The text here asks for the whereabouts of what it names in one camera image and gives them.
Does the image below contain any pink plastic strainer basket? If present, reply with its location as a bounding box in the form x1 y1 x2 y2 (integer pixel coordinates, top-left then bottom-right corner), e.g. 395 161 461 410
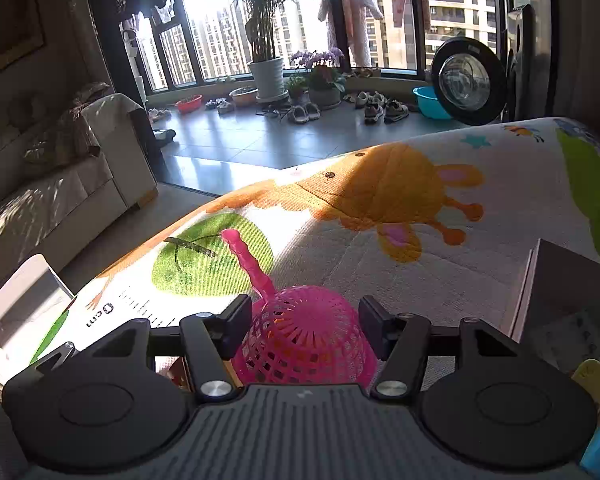
221 229 377 388

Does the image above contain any yellow cheese toy keychain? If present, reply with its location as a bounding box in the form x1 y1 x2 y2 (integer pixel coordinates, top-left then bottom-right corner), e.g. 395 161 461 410
571 359 600 411

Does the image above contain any colourful cartoon play mat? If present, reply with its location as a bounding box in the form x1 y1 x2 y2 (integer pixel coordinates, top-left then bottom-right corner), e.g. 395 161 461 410
38 117 600 354

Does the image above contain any pink cardboard box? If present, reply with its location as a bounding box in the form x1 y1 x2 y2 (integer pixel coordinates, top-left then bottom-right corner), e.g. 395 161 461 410
500 240 600 374

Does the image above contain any beige sofa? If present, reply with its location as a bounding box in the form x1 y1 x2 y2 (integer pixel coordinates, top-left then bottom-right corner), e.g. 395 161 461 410
0 84 157 287

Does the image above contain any red plastic basin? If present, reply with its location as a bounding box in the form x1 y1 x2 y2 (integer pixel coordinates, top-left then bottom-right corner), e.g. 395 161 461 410
175 94 202 115

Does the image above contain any blue plastic basin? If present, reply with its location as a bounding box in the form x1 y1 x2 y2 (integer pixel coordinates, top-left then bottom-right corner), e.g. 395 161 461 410
412 86 452 120

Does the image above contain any flower pot with orchids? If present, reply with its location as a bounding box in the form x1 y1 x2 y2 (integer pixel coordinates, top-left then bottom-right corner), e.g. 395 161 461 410
287 47 344 110

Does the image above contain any washing machine door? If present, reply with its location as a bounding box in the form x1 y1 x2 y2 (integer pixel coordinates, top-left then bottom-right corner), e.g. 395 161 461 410
431 36 507 126

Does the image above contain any tall potted palm plant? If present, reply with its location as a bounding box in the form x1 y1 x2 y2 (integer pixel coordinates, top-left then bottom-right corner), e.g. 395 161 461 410
235 0 289 104

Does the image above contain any beige curtain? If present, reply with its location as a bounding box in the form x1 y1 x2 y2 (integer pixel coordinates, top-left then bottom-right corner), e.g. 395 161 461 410
552 0 600 133

